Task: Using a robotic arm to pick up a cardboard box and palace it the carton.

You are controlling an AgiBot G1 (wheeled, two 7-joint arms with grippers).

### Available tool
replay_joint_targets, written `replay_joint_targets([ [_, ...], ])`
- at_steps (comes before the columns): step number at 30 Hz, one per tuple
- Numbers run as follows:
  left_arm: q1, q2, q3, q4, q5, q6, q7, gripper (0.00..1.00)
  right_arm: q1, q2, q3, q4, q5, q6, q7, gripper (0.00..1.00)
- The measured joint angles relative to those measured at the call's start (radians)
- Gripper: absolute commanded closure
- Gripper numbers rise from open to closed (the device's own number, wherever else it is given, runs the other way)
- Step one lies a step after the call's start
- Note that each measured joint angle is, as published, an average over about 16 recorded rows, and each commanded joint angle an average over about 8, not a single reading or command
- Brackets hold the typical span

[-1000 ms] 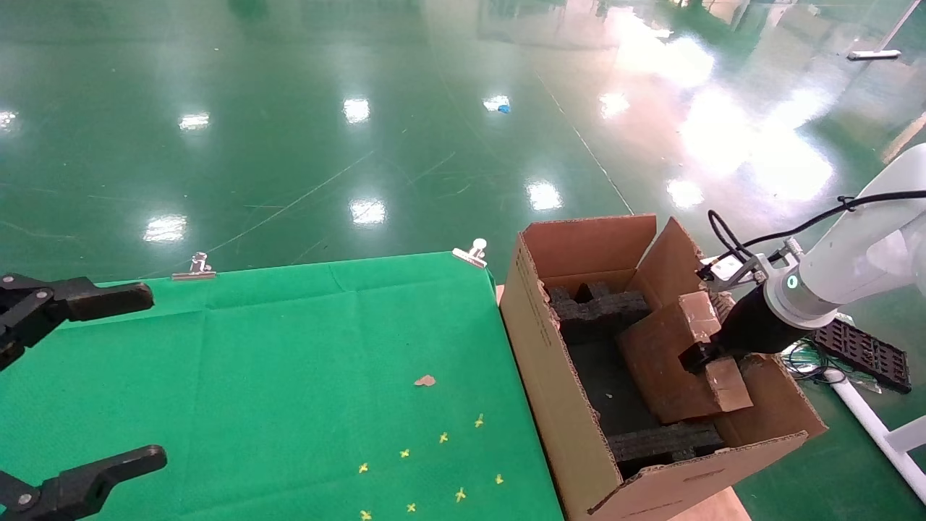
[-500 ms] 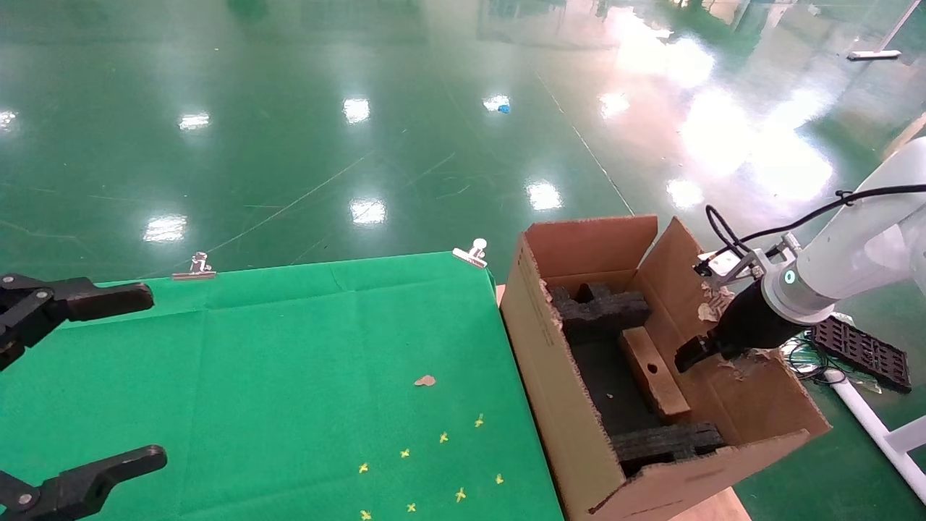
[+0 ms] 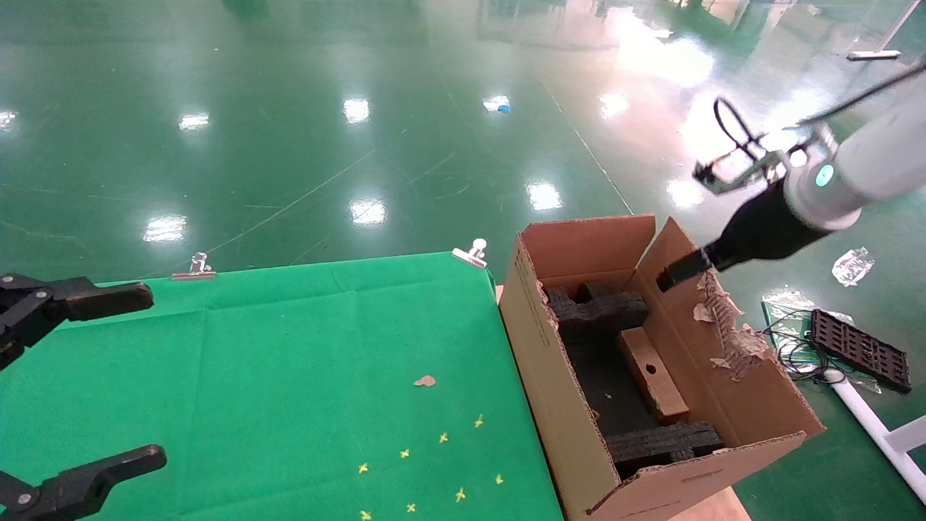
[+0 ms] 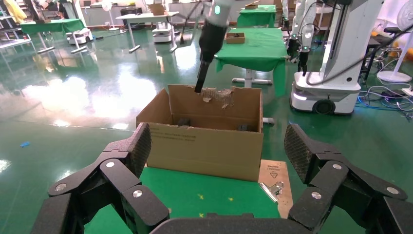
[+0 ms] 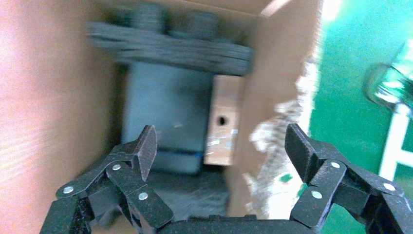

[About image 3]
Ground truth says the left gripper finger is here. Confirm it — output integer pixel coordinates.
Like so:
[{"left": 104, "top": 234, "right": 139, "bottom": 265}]
[
  {"left": 0, "top": 273, "right": 155, "bottom": 371},
  {"left": 0, "top": 444, "right": 168, "bottom": 521}
]

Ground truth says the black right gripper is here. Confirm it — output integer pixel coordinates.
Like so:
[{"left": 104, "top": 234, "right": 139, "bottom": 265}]
[{"left": 656, "top": 182, "right": 827, "bottom": 293}]

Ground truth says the long brown cardboard box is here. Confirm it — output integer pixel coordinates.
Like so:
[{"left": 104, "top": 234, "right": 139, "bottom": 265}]
[{"left": 617, "top": 327, "right": 690, "bottom": 426}]

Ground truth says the black foam carton liner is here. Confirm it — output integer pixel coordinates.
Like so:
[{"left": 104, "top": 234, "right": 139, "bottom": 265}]
[{"left": 564, "top": 339, "right": 656, "bottom": 436}]

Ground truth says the large open cardboard carton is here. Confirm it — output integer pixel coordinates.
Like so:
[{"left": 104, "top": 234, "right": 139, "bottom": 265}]
[{"left": 499, "top": 214, "right": 825, "bottom": 521}]

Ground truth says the clear bag with green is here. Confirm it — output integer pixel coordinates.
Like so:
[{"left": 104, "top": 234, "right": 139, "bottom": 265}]
[{"left": 761, "top": 289, "right": 820, "bottom": 342}]

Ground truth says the silver binder clip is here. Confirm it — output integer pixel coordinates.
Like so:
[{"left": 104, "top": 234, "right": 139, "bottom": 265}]
[
  {"left": 171, "top": 252, "right": 216, "bottom": 281},
  {"left": 452, "top": 238, "right": 488, "bottom": 269}
]

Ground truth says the crumpled clear plastic bag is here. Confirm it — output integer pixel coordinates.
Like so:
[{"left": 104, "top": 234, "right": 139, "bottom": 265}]
[{"left": 832, "top": 247, "right": 876, "bottom": 287}]

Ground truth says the green table cloth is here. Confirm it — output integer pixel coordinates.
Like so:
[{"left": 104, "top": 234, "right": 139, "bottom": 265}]
[{"left": 0, "top": 251, "right": 565, "bottom": 521}]

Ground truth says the black plastic grid tray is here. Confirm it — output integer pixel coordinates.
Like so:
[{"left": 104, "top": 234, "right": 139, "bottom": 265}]
[{"left": 809, "top": 309, "right": 912, "bottom": 394}]

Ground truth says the white metal table leg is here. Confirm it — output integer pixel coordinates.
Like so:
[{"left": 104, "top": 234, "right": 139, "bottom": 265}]
[{"left": 828, "top": 371, "right": 926, "bottom": 501}]

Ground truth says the white stand with pole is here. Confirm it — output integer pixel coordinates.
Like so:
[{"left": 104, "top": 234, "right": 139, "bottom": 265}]
[{"left": 846, "top": 0, "right": 923, "bottom": 62}]

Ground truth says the grey metal camera bracket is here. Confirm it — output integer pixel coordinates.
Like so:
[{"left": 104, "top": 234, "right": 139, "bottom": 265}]
[{"left": 693, "top": 148, "right": 791, "bottom": 197}]

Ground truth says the thin black floor cable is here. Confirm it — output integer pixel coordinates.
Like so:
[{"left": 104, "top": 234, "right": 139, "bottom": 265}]
[{"left": 763, "top": 311, "right": 849, "bottom": 383}]

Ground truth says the thick black braided cable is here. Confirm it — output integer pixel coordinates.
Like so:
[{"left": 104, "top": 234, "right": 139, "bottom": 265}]
[{"left": 713, "top": 96, "right": 769, "bottom": 157}]

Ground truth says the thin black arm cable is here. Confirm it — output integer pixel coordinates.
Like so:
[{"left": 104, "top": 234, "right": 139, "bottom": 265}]
[{"left": 796, "top": 62, "right": 926, "bottom": 132}]

